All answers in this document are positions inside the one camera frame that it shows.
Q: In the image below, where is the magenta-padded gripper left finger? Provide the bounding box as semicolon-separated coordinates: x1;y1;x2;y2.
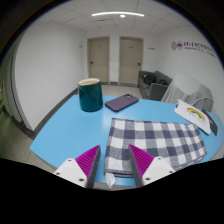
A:
53;144;102;189

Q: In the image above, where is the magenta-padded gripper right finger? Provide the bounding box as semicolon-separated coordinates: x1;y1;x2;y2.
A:
128;143;177;188

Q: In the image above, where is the grey white checked towel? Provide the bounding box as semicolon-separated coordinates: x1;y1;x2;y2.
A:
103;117;208;189

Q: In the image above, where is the purple smartphone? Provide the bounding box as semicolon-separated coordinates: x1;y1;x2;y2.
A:
104;93;140;113

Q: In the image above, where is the dark green mug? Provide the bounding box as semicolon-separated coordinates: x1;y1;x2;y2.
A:
77;77;104;113

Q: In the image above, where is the white rainbow print board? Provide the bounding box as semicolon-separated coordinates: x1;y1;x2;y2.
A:
173;98;212;136

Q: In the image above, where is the black bag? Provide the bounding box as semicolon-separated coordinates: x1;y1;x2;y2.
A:
143;73;157;85

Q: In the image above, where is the grey cloth-covered equipment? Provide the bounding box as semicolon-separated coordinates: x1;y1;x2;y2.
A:
160;73;215;113

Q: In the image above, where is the beige door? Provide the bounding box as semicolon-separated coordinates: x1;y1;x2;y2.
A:
86;36;111;84
118;36;145;86

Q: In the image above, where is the long ceiling light strip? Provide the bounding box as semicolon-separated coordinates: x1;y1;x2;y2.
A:
91;11;146;18

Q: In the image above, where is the wall lettering sign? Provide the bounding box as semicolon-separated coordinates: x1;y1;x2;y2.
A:
170;39;218;58

